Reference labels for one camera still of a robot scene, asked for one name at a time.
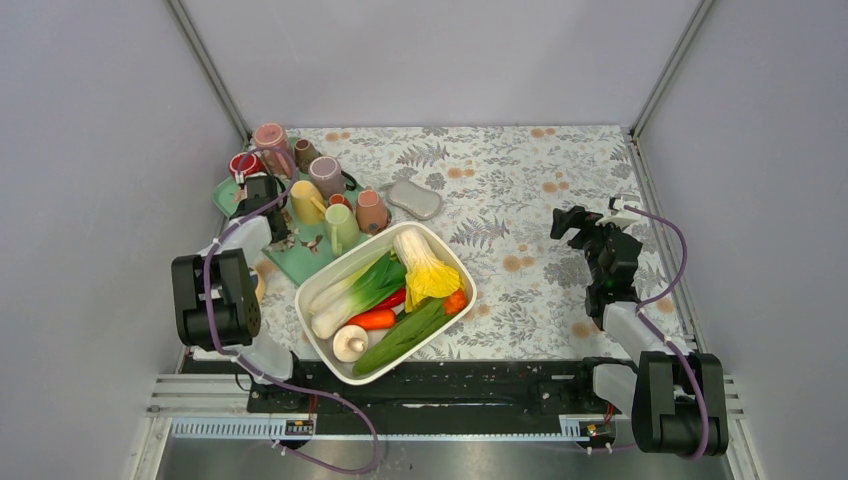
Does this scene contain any light green mug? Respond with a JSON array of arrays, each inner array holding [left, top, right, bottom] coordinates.
[[324, 204, 361, 257]]

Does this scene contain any green floral tray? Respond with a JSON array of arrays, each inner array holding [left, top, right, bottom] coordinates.
[[211, 173, 372, 287]]

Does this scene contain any red chili pepper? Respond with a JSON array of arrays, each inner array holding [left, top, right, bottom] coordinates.
[[373, 287, 406, 310]]

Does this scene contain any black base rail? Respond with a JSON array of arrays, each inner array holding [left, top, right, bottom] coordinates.
[[246, 357, 641, 417]]

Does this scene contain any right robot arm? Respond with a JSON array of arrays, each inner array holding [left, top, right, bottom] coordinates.
[[550, 198, 730, 460]]

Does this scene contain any floral tablecloth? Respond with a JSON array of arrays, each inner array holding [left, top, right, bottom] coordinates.
[[228, 125, 690, 364]]

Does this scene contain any terracotta pink mug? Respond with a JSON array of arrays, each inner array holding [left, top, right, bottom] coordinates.
[[355, 188, 390, 235]]

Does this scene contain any red mug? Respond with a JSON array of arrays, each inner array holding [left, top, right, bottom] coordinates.
[[228, 152, 266, 185]]

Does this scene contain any napa cabbage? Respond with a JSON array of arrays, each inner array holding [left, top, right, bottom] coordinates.
[[393, 227, 463, 313]]

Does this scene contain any yellow tape roll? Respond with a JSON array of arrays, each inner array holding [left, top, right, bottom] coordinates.
[[250, 269, 267, 302]]

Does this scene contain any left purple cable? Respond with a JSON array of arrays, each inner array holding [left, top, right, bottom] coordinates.
[[201, 146, 384, 476]]

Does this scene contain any orange carrot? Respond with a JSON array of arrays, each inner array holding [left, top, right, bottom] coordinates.
[[347, 309, 397, 331]]

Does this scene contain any pink tall cup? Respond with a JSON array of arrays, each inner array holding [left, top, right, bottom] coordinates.
[[253, 123, 293, 179]]

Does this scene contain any white rectangular basin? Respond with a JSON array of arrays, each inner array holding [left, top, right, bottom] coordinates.
[[294, 221, 477, 386]]

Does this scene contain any white mushroom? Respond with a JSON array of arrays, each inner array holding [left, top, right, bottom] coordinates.
[[332, 325, 369, 363]]

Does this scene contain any purple mug black handle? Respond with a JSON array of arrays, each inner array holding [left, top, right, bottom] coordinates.
[[308, 156, 358, 200]]

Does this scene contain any small orange mug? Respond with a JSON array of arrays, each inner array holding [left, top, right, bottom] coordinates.
[[328, 194, 353, 211]]

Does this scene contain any bok choy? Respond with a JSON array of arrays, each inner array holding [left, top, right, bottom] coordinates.
[[308, 252, 407, 339]]

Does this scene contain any yellow mug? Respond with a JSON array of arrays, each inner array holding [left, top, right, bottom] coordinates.
[[289, 180, 326, 225]]

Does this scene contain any green cucumber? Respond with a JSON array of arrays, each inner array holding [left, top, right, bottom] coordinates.
[[352, 297, 453, 376]]

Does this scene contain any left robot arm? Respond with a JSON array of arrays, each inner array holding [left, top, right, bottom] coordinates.
[[171, 174, 311, 411]]

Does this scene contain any brown small cup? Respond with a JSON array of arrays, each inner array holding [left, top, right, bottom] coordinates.
[[294, 138, 322, 174]]

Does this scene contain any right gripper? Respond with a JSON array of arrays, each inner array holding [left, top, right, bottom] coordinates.
[[550, 206, 626, 284]]

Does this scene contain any grey sponge pad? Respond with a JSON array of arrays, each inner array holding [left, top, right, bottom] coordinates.
[[386, 179, 443, 221]]

